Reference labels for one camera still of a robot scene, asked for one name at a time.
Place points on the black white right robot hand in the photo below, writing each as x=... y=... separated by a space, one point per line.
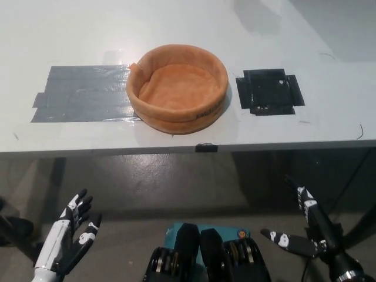
x=318 y=226

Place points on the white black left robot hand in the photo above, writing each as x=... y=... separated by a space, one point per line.
x=60 y=235

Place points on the dark table leg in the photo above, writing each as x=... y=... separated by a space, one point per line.
x=59 y=176

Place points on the small black tape strip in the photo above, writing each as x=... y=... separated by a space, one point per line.
x=206 y=148

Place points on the black tape square patch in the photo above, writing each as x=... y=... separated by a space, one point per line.
x=264 y=91

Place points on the orange plush round basket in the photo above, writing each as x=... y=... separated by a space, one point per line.
x=182 y=85

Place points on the grey duct tape patch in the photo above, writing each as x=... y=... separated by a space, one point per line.
x=82 y=94

